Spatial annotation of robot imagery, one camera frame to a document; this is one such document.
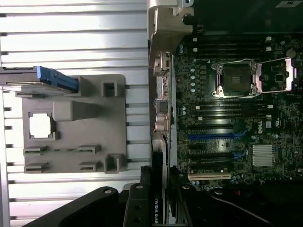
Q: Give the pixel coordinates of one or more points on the silver finned heatsink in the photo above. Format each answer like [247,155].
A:
[262,156]

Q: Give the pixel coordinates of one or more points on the short black expansion slot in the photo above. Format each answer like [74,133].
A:
[196,146]

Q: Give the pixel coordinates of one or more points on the silver coin battery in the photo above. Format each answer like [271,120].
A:
[291,53]

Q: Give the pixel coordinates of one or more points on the green RAM stick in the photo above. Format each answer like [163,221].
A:
[64,150]

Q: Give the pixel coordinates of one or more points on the silver CPU chip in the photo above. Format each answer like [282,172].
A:
[40,125]

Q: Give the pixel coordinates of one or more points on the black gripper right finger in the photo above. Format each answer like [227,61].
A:
[187,208]

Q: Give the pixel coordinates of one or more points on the blue expansion slot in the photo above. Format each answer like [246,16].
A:
[210,136]

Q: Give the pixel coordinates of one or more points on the black and silver PC case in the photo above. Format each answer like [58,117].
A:
[236,19]

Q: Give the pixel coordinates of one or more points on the CPU socket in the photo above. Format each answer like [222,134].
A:
[233,79]

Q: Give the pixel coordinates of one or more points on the white expansion slot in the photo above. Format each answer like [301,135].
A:
[209,177]

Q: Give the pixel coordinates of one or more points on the grey plastic parts rack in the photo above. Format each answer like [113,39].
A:
[113,132]

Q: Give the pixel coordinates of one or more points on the metal socket cover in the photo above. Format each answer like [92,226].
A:
[290,75]

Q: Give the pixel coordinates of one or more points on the RAM slot with white clips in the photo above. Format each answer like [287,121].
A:
[232,39]
[232,107]
[232,49]
[232,117]

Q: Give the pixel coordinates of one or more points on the green Dell motherboard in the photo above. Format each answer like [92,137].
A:
[291,146]

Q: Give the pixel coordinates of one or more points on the RAM slot with black clips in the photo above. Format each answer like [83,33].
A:
[232,102]
[232,44]
[232,54]
[232,112]

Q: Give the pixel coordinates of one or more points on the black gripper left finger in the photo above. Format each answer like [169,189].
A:
[137,208]

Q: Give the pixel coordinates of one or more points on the hard disk in blue caddy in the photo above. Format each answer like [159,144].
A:
[59,81]

